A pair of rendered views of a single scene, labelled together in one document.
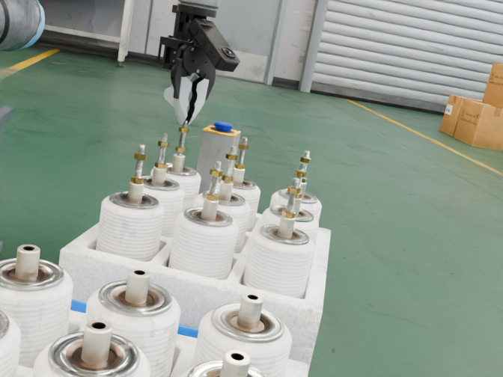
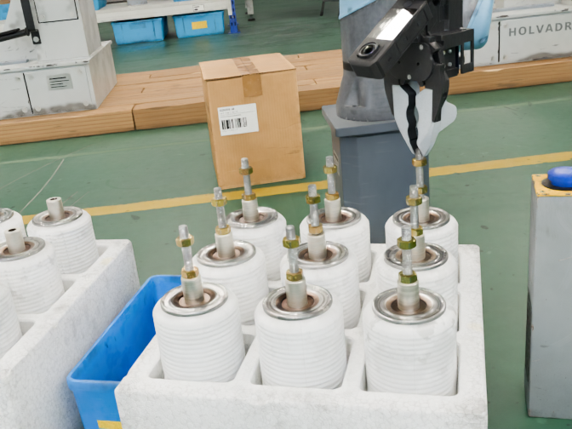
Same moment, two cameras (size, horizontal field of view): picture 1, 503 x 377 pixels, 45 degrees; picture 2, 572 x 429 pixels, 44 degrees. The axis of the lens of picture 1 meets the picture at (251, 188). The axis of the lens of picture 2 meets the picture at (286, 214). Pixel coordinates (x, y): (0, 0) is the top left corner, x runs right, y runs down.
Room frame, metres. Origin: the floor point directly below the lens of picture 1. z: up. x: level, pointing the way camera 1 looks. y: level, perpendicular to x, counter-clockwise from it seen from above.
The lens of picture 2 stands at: (1.08, -0.74, 0.62)
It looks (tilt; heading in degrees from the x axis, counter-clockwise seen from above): 21 degrees down; 99
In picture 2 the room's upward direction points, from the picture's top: 6 degrees counter-clockwise
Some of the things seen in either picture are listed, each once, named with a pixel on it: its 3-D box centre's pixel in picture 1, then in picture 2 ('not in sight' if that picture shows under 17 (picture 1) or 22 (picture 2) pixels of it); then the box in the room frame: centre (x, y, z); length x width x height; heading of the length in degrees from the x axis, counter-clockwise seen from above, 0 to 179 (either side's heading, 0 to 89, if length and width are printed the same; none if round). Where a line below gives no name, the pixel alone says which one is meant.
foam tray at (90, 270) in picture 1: (208, 284); (327, 367); (0.99, 0.04, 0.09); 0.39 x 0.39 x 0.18; 84
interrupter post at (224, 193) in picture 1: (224, 191); (317, 245); (0.99, 0.04, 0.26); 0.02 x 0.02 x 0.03
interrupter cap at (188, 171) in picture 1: (177, 170); (420, 218); (1.12, 0.15, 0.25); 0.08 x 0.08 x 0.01
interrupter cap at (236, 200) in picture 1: (224, 198); (317, 254); (0.99, 0.04, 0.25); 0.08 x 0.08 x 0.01
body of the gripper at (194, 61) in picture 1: (189, 40); (428, 31); (1.14, 0.16, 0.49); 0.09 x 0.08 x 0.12; 46
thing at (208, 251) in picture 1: (198, 272); (235, 317); (0.87, 0.06, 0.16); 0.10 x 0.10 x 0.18
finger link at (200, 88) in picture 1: (190, 99); (439, 118); (1.15, 0.15, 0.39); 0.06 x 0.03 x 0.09; 46
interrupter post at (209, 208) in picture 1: (209, 209); (225, 244); (0.87, 0.06, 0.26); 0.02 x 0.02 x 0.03
